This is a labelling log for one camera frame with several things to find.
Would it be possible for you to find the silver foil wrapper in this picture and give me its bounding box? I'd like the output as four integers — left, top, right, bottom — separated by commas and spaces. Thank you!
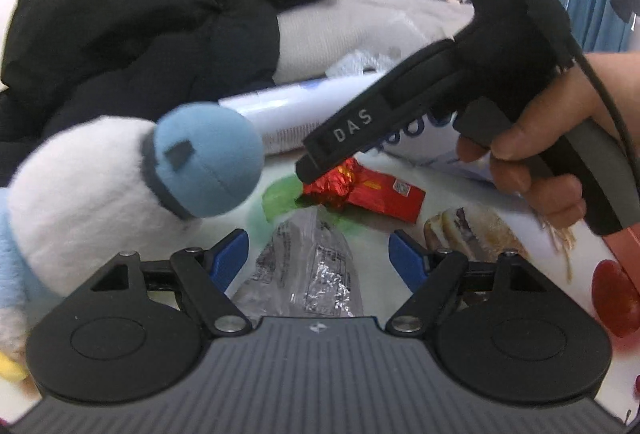
232, 206, 363, 323

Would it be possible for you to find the person's right hand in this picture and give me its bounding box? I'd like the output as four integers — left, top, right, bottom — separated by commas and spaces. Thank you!
455, 51, 640, 231

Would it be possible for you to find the blue curtain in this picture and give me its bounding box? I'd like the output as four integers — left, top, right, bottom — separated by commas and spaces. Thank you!
567, 0, 631, 52

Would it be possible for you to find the fruit print tablecloth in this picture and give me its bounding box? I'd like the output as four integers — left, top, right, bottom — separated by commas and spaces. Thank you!
0, 148, 640, 424

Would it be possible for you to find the small red foil packet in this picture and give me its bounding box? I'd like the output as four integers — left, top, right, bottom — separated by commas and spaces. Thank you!
302, 158, 426, 223

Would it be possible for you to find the translucent blue printed plastic bag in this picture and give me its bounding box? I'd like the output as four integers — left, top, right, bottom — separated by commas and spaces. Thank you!
324, 48, 501, 185

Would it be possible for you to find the grey blanket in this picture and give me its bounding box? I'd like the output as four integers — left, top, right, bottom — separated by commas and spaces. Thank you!
274, 0, 474, 84

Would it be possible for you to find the white cylindrical tube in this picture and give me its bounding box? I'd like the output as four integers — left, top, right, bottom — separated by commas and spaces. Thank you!
218, 72, 383, 156

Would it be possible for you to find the blue white penguin plush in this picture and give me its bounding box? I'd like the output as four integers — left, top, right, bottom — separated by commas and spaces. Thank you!
1, 103, 265, 382

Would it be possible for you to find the open pink cardboard box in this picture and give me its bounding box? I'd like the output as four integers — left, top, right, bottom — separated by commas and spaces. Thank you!
603, 224, 640, 272

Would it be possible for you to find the black jacket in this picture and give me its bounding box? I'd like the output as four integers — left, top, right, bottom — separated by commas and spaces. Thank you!
1, 0, 319, 182

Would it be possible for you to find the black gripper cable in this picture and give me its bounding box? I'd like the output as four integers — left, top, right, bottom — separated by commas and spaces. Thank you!
519, 0, 640, 195

